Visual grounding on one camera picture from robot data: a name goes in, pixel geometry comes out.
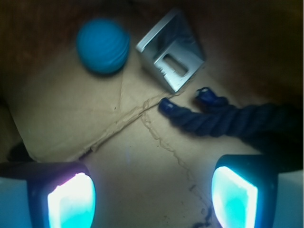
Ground blue ball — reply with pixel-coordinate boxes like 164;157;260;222
76;18;130;75

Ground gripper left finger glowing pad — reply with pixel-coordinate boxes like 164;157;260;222
0;162;96;228

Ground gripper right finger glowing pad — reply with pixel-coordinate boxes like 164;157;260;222
211;154;304;228

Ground dark blue twisted rope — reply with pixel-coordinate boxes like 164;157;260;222
158;87;304;152

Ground brown paper bag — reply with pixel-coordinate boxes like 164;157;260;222
0;0;304;228

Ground silver metal angle bracket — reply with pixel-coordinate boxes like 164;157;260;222
136;9;205;94

